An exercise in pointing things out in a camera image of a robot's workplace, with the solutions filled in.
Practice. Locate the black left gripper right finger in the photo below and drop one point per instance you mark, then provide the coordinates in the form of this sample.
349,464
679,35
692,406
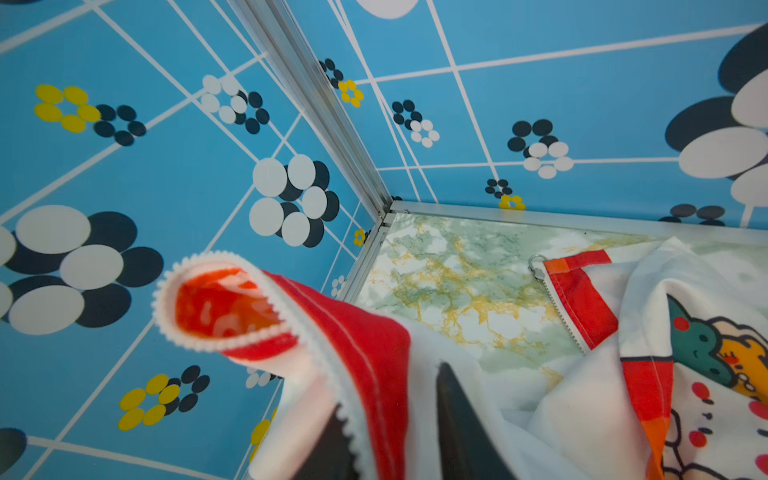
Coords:
466,451

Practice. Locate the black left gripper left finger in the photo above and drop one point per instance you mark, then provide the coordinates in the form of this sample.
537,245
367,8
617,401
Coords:
331,457

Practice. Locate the white cartoon print cloth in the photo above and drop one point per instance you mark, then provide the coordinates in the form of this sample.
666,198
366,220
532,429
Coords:
672,384

